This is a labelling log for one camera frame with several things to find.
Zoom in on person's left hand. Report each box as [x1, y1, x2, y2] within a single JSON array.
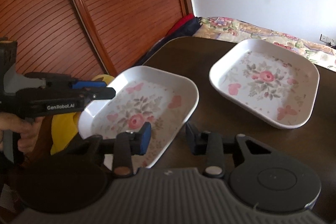
[[0, 114, 44, 155]]

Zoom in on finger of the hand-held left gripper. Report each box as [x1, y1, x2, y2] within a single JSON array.
[[79, 87, 116, 103], [69, 77, 108, 90]]

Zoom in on louvered wooden wardrobe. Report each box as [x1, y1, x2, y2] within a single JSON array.
[[0, 0, 195, 84]]

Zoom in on yellow plastic object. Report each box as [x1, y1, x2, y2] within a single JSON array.
[[50, 74, 115, 156]]

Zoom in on floral bed blanket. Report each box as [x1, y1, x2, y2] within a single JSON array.
[[193, 16, 336, 72]]

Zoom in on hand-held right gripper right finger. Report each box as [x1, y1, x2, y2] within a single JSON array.
[[185, 123, 273, 179]]

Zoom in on white wall sockets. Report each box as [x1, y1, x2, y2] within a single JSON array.
[[319, 33, 336, 47]]

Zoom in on white floral square plate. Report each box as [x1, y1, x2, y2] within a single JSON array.
[[209, 38, 320, 129], [78, 66, 199, 169]]

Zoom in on red cloth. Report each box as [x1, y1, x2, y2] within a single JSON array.
[[168, 13, 195, 35]]

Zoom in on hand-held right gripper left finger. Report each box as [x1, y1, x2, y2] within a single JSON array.
[[63, 122, 152, 179]]

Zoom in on dark navy cloth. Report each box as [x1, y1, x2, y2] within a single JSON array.
[[147, 17, 203, 56]]

